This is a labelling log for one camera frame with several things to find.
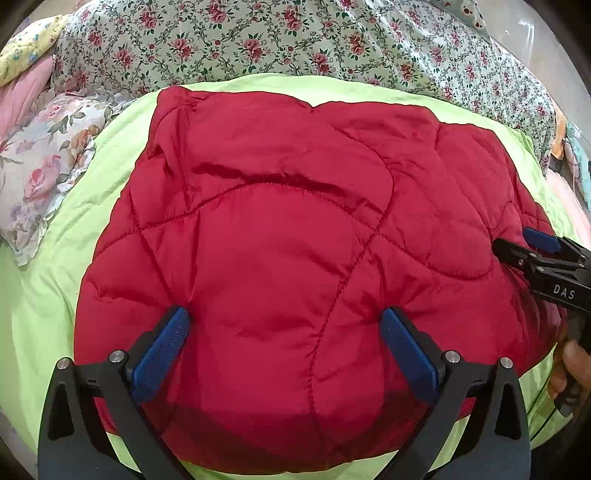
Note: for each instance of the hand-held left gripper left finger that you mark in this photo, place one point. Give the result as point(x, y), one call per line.
point(161, 350)

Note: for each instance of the light blue floral pillow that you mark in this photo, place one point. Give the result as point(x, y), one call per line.
point(466, 11)

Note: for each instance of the yellow floral pillow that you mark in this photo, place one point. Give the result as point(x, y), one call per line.
point(27, 46)

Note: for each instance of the person's right hand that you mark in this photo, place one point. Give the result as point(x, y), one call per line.
point(577, 364)

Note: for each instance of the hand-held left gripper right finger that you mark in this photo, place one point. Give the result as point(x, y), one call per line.
point(411, 350)

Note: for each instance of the large rose print pillow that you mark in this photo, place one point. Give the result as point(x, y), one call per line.
point(46, 157)

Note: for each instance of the rose print floral bedspread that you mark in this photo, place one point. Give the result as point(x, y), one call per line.
point(286, 41)

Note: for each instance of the stack of pastel cloths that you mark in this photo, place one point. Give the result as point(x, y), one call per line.
point(570, 157)

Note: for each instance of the lime green bed sheet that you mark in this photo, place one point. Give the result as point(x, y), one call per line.
point(60, 286)

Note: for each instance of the pink cloth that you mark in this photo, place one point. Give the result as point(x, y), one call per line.
point(23, 97)

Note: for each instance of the red quilted jacket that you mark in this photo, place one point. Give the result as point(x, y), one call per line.
point(295, 258)

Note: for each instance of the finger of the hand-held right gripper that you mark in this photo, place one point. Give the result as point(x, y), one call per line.
point(540, 240)
point(512, 251)

